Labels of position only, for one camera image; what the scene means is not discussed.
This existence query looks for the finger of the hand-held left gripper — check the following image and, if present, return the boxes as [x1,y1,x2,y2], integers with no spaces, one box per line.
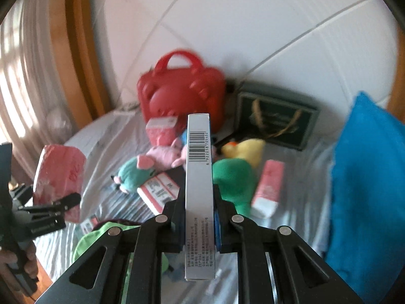
[51,193,82,211]
[19,207,68,238]

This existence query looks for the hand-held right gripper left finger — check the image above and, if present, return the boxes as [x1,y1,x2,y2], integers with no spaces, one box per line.
[36,182,187,304]

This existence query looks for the light pink pig plush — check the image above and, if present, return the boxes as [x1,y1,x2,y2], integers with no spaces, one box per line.
[149,138,217,169]

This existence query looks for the small red white ointment box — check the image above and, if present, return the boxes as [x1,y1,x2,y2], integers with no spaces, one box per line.
[80,215,98,235]

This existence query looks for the pink white box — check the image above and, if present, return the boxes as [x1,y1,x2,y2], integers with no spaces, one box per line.
[251,160,285,219]

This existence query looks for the green plush toy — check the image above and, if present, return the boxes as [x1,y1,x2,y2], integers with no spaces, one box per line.
[211,158,257,217]

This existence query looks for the red white medicine box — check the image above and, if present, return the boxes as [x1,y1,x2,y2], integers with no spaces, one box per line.
[137,171,182,216]

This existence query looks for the grey striped cloth covered desktop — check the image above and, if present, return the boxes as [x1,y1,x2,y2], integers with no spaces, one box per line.
[33,109,336,304]

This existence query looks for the green plush cloth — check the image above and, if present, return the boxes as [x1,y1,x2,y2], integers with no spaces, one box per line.
[72,221,174,273]

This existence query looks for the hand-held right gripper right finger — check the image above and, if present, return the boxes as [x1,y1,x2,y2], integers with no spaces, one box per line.
[213,184,364,304]

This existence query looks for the wooden wall frame post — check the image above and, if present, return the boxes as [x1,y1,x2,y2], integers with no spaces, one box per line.
[387,76,405,119]
[65,0,111,121]

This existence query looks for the yellow duck plush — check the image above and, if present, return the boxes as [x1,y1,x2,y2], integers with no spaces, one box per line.
[220,138,266,168]

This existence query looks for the teal plush toy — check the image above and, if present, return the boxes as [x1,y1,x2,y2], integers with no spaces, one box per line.
[111,155,159,194]

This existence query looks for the red bear suitcase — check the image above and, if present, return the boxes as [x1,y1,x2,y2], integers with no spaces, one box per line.
[137,50,227,134]

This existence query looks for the person's left hand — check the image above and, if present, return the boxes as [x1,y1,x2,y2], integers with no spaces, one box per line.
[0,243,39,280]

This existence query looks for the white blue medicine box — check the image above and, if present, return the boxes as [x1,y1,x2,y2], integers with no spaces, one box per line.
[184,113,219,282]

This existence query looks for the sheer white curtain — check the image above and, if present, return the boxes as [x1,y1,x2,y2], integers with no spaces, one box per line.
[0,0,76,168]

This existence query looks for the dark green gift bag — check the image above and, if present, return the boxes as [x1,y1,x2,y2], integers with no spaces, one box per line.
[232,82,321,152]

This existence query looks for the blue plastic crate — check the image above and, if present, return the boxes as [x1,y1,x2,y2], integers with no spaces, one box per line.
[326,91,399,293]

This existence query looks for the red tissue packet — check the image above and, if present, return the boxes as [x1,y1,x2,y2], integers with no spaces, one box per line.
[33,145,87,225]

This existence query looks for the pink carton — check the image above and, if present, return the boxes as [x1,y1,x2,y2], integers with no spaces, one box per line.
[146,116,179,146]

